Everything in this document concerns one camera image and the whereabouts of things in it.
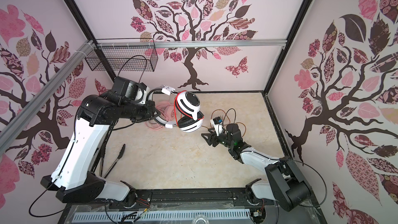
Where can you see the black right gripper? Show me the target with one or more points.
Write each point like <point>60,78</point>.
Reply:
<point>212,138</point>

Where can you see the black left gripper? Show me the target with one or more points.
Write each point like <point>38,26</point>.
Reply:
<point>151,110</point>

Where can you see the white black headphones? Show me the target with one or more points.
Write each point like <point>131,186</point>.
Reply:
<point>186,109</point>

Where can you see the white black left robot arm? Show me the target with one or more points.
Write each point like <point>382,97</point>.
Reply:
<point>72,180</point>

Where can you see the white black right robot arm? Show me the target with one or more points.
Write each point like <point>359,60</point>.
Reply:
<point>285,184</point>

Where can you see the metal tongs black tips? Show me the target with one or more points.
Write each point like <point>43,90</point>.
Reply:
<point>113,147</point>

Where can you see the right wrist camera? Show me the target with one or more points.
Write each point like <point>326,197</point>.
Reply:
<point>217,124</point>

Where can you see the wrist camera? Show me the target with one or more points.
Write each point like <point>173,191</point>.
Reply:
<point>217,124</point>
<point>142,93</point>

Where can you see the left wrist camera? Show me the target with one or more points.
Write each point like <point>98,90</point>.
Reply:
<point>142,93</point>

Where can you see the black wire basket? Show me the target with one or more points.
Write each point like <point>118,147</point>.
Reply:
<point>123,54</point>

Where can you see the aluminium frame bar back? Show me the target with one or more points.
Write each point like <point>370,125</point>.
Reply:
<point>191,44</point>

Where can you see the aluminium frame bar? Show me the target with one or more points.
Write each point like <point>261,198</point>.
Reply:
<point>17,125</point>
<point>191,44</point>

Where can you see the aluminium frame bar left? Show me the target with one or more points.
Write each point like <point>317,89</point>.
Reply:
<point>17,125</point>

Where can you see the white perforated cable tray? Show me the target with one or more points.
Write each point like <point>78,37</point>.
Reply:
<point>211,216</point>

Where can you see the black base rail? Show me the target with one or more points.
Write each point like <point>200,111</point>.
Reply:
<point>235,196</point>

